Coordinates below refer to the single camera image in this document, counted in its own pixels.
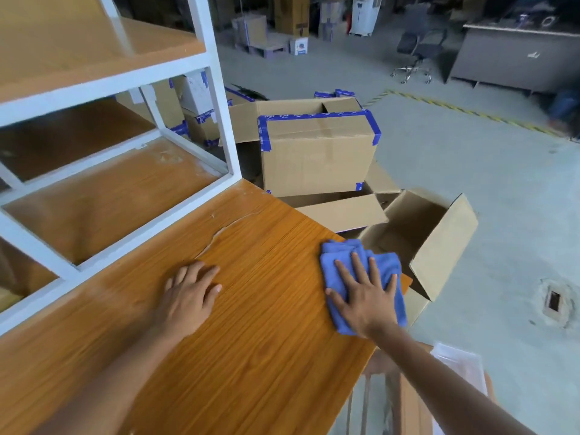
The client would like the person's right hand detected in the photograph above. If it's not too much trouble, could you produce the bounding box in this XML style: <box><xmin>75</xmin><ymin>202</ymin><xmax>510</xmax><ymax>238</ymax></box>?
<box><xmin>325</xmin><ymin>251</ymin><xmax>400</xmax><ymax>339</ymax></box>

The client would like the person's left hand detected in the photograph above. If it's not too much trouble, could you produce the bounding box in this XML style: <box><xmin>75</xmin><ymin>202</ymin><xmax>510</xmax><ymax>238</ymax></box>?
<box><xmin>154</xmin><ymin>262</ymin><xmax>223</xmax><ymax>340</ymax></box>

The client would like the blue microfibre cloth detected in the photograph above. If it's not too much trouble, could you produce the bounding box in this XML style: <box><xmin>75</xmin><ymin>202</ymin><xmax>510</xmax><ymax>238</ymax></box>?
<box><xmin>319</xmin><ymin>239</ymin><xmax>408</xmax><ymax>337</ymax></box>

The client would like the person's right forearm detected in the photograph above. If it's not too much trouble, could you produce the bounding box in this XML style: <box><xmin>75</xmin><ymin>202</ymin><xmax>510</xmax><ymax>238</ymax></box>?
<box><xmin>366</xmin><ymin>322</ymin><xmax>541</xmax><ymax>435</ymax></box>

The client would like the person's left forearm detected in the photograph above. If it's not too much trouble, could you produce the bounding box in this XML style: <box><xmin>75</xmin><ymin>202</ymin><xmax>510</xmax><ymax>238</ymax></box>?
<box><xmin>27</xmin><ymin>322</ymin><xmax>183</xmax><ymax>435</ymax></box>

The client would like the empty tipped cardboard box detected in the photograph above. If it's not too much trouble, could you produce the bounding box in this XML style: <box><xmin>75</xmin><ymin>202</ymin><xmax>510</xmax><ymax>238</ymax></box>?
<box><xmin>357</xmin><ymin>189</ymin><xmax>479</xmax><ymax>302</ymax></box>

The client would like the clear plastic container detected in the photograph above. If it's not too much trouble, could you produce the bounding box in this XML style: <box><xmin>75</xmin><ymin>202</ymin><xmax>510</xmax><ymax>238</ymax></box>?
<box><xmin>430</xmin><ymin>342</ymin><xmax>488</xmax><ymax>397</ymax></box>

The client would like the sealed blue-taped cardboard box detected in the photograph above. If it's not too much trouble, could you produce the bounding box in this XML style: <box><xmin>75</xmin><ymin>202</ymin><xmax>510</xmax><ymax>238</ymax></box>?
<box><xmin>257</xmin><ymin>110</ymin><xmax>382</xmax><ymax>198</ymax></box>

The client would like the brown cardboard box under table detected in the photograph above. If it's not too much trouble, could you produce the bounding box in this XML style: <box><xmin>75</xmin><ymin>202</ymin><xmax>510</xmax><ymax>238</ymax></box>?
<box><xmin>387</xmin><ymin>342</ymin><xmax>495</xmax><ymax>435</ymax></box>

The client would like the small blue-taped cardboard box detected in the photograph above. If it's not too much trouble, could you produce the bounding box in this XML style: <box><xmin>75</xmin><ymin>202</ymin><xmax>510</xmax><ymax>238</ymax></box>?
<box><xmin>182</xmin><ymin>110</ymin><xmax>221</xmax><ymax>148</ymax></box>

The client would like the large open cardboard box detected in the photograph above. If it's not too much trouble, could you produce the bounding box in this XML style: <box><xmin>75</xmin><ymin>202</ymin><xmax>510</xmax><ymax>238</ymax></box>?
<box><xmin>219</xmin><ymin>97</ymin><xmax>363</xmax><ymax>146</ymax></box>

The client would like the floor power socket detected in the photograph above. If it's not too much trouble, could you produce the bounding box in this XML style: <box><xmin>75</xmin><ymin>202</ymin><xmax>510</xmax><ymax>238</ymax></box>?
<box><xmin>540</xmin><ymin>282</ymin><xmax>570</xmax><ymax>323</ymax></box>

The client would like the tall brown cardboard box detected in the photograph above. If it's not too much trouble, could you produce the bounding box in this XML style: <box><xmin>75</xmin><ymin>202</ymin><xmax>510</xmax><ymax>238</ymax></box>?
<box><xmin>115</xmin><ymin>79</ymin><xmax>187</xmax><ymax>132</ymax></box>

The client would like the white box with blue tape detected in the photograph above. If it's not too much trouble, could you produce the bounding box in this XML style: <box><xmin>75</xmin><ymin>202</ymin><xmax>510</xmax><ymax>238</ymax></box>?
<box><xmin>174</xmin><ymin>71</ymin><xmax>214</xmax><ymax>116</ymax></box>

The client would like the black office swivel chair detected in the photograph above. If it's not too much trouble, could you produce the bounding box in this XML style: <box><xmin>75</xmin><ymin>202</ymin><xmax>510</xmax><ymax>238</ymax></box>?
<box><xmin>390</xmin><ymin>28</ymin><xmax>449</xmax><ymax>85</ymax></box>

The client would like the grey plastic pallet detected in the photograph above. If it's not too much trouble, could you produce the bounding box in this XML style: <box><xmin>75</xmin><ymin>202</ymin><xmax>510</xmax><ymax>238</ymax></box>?
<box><xmin>235</xmin><ymin>40</ymin><xmax>292</xmax><ymax>60</ymax></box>

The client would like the white metal wooden shelf rack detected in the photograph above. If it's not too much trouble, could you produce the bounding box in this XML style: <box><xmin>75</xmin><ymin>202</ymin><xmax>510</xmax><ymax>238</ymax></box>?
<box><xmin>0</xmin><ymin>0</ymin><xmax>243</xmax><ymax>337</ymax></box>

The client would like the cardboard box with white label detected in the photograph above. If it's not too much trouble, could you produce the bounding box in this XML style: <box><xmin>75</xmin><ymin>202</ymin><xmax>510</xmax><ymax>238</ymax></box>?
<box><xmin>231</xmin><ymin>14</ymin><xmax>268</xmax><ymax>47</ymax></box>

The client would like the white air cooler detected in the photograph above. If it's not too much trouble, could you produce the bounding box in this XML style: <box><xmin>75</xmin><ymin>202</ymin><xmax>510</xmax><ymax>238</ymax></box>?
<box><xmin>349</xmin><ymin>0</ymin><xmax>384</xmax><ymax>38</ymax></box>

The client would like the grey office desk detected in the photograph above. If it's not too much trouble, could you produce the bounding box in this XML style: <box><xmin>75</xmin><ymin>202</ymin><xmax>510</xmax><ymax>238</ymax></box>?
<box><xmin>446</xmin><ymin>19</ymin><xmax>580</xmax><ymax>94</ymax></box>

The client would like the tall dark cardboard carton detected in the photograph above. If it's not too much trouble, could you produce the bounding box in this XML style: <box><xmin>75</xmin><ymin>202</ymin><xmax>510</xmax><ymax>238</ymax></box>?
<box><xmin>273</xmin><ymin>0</ymin><xmax>311</xmax><ymax>38</ymax></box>

